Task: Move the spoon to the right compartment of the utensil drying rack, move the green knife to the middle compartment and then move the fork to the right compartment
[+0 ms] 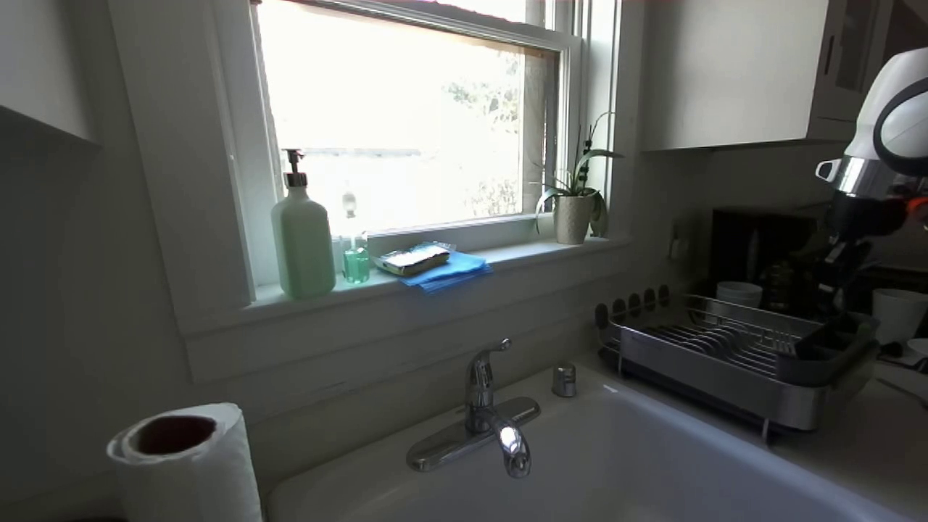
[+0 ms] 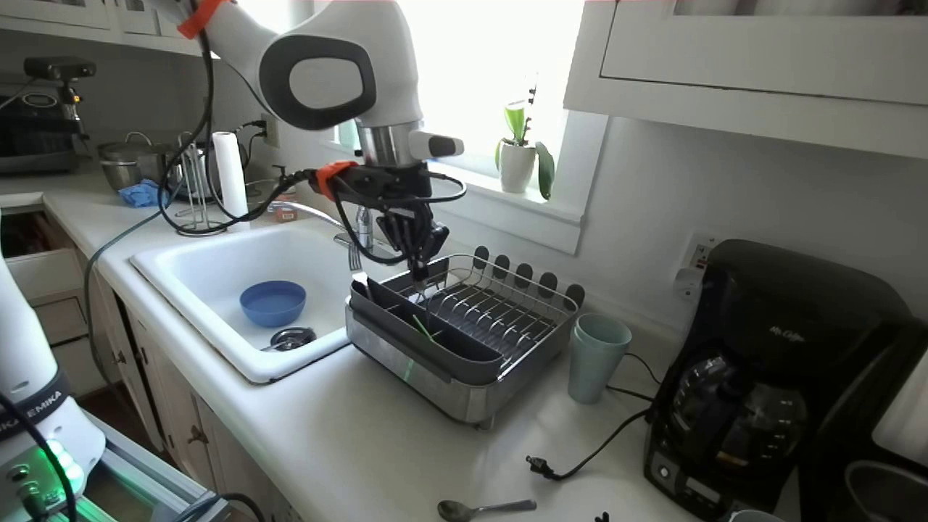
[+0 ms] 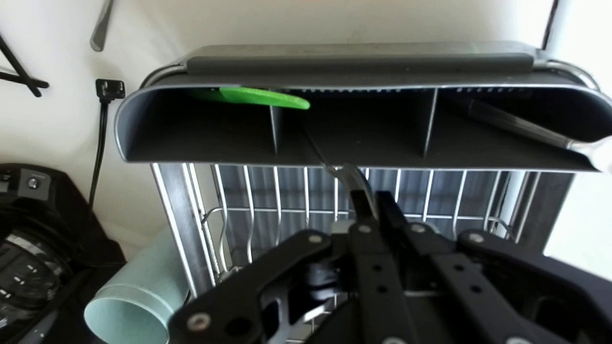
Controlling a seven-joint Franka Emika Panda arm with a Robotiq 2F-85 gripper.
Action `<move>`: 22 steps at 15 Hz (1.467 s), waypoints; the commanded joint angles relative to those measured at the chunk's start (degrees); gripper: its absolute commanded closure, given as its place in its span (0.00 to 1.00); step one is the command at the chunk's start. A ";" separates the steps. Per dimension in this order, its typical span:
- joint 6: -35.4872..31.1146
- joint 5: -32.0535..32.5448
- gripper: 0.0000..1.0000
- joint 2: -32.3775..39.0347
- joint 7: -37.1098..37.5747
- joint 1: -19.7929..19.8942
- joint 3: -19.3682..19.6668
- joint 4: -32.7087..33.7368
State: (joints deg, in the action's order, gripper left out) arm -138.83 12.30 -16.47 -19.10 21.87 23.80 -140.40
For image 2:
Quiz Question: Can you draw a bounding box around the brown soap dispenser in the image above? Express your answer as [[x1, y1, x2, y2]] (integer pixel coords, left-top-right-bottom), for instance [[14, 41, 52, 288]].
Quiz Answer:
[[271, 185, 301, 224]]

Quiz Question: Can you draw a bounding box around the white kitchen sink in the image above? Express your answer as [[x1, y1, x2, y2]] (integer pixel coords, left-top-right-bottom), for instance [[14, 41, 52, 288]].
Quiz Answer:
[[127, 217, 429, 389]]

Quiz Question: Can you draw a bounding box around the white paper towel roll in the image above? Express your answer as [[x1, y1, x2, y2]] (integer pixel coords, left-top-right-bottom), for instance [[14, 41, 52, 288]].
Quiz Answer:
[[208, 127, 252, 221]]

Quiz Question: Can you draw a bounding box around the wire stand with ring base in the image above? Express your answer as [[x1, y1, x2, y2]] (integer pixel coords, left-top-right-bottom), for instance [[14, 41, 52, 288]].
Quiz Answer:
[[175, 141, 230, 240]]

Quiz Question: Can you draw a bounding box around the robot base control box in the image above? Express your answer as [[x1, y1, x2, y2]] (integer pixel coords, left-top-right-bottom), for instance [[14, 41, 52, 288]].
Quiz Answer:
[[0, 414, 236, 522]]

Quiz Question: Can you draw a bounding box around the espresso machine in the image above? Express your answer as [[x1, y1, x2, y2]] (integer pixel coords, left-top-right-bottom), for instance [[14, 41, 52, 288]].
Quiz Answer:
[[0, 80, 83, 176]]

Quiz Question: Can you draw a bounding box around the steel dish drying rack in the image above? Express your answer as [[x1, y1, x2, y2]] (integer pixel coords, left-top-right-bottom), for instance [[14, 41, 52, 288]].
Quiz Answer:
[[342, 253, 588, 430]]

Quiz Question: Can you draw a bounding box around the black power cord with plug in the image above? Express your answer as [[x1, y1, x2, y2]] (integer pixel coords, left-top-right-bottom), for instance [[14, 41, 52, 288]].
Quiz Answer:
[[526, 349, 669, 485]]

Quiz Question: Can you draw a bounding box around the grey utensil holder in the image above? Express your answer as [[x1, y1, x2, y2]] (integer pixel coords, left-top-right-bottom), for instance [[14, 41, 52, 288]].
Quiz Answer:
[[344, 273, 504, 389]]

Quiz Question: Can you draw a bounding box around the black stereo camera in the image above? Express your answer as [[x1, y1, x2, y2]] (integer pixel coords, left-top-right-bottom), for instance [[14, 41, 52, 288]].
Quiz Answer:
[[23, 54, 99, 85]]

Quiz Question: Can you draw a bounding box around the potted plant in white pot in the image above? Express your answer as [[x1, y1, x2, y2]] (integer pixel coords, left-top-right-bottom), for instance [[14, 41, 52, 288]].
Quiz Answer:
[[492, 86, 561, 204]]

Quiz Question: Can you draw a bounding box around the metal pot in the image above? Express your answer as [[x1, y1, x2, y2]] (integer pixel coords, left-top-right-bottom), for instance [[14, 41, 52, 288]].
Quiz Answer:
[[97, 138, 162, 194]]

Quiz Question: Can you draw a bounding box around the steel pot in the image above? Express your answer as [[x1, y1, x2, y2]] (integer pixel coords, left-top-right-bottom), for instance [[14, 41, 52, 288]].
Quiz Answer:
[[840, 457, 928, 522]]

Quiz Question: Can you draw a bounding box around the white lower cabinet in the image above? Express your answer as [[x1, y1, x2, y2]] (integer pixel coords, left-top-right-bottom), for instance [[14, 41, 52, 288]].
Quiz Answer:
[[0, 207, 301, 522]]

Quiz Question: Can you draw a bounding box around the orange cable strap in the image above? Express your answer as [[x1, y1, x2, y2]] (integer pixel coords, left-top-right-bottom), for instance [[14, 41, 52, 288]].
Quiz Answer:
[[315, 157, 360, 201], [176, 0, 230, 41]]

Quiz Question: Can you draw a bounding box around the sink drain strainer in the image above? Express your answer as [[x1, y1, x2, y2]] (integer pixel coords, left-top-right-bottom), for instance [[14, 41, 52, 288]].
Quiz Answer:
[[266, 324, 318, 353]]

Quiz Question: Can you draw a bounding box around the blue bowl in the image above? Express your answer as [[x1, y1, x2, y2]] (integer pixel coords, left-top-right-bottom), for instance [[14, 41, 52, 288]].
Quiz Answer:
[[237, 279, 310, 330]]

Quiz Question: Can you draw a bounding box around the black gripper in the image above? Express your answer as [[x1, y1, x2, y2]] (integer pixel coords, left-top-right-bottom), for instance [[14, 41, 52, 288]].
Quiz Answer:
[[331, 157, 453, 285]]

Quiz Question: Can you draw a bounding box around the green plastic utensil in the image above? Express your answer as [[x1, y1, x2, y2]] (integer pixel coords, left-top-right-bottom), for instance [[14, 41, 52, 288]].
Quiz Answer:
[[408, 311, 445, 349]]

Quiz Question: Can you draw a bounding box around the chrome faucet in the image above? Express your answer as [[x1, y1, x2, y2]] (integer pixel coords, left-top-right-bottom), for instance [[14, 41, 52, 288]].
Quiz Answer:
[[285, 198, 402, 275]]

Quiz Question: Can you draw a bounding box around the metal spoon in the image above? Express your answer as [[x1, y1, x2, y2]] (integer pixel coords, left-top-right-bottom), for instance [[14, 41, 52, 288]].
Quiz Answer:
[[436, 495, 539, 522]]

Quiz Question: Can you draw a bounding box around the black coffee maker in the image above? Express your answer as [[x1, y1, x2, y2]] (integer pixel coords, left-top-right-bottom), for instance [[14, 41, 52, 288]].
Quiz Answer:
[[645, 237, 917, 518]]

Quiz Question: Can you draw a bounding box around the blue glove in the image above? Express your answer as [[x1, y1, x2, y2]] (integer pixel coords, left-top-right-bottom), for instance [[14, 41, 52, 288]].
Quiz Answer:
[[115, 176, 168, 211]]

